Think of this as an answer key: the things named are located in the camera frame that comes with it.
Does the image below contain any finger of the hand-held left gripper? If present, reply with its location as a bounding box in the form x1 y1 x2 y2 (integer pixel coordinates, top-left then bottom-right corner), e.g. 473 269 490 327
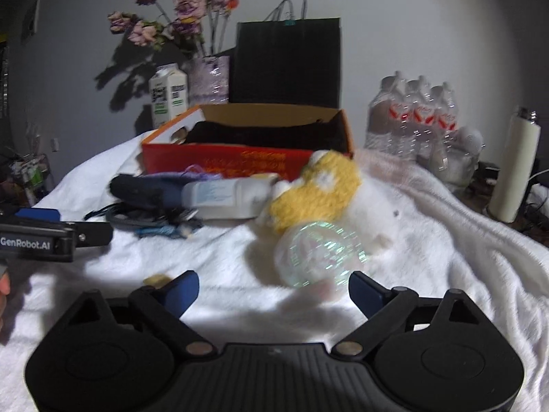
73 220 114 248
12 208 61 223

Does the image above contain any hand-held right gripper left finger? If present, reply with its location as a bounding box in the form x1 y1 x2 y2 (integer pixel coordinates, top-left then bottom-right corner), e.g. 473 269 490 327
69 270 218 357

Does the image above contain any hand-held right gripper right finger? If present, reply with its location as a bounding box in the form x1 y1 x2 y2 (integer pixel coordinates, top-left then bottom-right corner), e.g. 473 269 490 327
332 271 482 357

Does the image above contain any clear iridescent plastic cup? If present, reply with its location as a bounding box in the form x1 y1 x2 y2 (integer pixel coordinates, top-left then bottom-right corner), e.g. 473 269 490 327
274 220 370 291

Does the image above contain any translucent white labelled plastic bottle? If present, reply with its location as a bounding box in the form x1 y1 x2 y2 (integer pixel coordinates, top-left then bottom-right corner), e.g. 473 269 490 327
182 174 280 220

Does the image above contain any yellow and white plush toy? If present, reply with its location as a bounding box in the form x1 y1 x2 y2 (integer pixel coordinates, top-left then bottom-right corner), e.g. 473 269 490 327
256 149 414 274

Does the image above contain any orange cardboard box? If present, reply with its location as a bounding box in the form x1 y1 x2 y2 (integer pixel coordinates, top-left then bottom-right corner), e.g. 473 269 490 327
141 104 355 181

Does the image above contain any person's left hand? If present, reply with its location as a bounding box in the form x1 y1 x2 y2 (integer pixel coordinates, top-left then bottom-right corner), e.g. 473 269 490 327
0 271 12 331

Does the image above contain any white fleece blanket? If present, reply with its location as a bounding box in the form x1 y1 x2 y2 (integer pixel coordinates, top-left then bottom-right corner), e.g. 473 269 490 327
0 131 549 412

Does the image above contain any dark blue folded umbrella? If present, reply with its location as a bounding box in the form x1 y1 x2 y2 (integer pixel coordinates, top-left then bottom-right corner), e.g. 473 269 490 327
109 173 186 207

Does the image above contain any clear plastic bag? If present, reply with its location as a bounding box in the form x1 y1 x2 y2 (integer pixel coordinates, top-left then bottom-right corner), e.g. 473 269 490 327
432 145 478 190

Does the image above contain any white milk carton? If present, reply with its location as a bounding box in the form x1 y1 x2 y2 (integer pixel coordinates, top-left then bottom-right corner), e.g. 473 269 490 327
148 64 189 129

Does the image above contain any small black device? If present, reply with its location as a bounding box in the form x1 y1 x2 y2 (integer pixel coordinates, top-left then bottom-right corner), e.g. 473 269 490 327
476 160 502 182

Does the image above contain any clear water bottle red label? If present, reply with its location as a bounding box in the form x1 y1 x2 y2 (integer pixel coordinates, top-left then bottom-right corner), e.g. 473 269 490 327
402 76 435 157
365 71 407 152
429 82 458 160

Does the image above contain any white round gadget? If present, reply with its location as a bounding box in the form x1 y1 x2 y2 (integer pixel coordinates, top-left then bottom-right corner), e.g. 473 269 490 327
455 126 484 158

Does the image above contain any clear purple-tinted vase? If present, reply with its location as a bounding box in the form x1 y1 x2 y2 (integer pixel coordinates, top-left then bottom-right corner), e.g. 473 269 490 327
188 55 231 106

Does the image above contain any white thermos bottle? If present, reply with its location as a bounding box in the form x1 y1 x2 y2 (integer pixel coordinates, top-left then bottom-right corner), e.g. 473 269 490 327
487 105 541 224

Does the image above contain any dried purple flower bouquet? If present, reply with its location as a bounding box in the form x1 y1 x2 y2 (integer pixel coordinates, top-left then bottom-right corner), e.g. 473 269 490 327
108 0 239 57

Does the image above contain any black paper shopping bag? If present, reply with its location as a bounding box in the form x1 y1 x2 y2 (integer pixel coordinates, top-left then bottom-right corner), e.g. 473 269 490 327
229 0 342 110

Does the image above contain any black tangled cable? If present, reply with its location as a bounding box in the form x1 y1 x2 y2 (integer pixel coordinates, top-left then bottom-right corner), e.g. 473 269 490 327
84 205 203 240

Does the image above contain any grey wall-mounted panel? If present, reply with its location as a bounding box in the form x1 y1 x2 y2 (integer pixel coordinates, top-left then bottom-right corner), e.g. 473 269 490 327
21 0 42 43

